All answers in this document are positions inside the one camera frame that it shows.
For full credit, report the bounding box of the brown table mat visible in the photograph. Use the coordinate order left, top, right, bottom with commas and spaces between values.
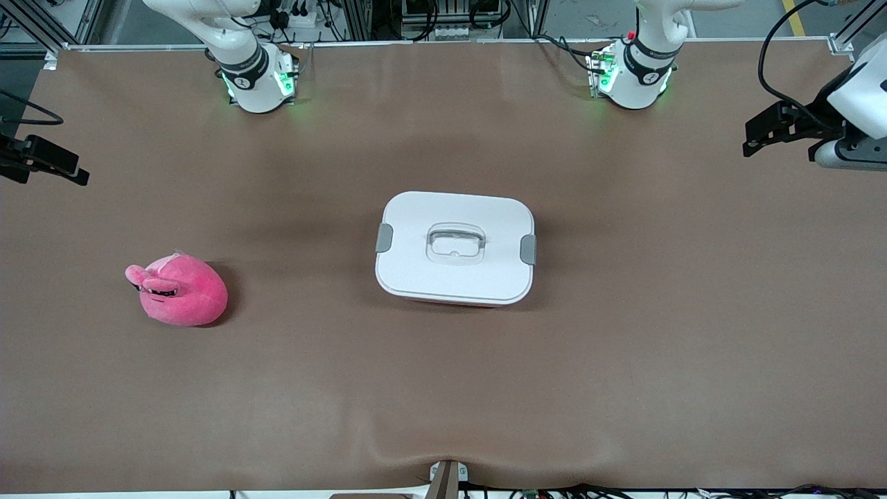
0, 38, 887, 494

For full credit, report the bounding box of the aluminium frame corner post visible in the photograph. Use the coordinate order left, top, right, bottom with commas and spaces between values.
828, 0, 887, 58

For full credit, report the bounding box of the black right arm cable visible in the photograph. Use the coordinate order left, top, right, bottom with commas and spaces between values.
0, 89, 64, 127

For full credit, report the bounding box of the black base cable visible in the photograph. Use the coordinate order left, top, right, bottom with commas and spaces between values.
534, 33, 598, 76

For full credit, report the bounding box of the pink translucent plastic box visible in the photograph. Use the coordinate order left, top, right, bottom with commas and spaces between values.
405, 298, 503, 308

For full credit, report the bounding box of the aluminium frame strut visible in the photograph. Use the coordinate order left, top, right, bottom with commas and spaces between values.
0, 0, 105, 56

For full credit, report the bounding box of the white box lid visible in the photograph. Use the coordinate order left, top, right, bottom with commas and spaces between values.
375, 191, 538, 307

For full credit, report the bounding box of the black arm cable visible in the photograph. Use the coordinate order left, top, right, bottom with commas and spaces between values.
0, 89, 64, 127
757, 0, 848, 132

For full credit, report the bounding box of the silver table edge rail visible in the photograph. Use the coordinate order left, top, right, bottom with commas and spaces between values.
45, 36, 854, 58

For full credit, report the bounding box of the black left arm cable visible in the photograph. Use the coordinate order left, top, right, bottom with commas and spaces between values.
757, 0, 848, 132

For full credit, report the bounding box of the aluminium camera mount profile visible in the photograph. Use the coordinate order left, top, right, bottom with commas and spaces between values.
426, 459, 468, 499

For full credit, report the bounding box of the pink plush toy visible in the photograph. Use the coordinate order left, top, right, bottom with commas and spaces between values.
125, 253, 229, 328

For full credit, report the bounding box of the white power strip with plugs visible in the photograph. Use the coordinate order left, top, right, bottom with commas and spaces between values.
279, 3, 321, 30

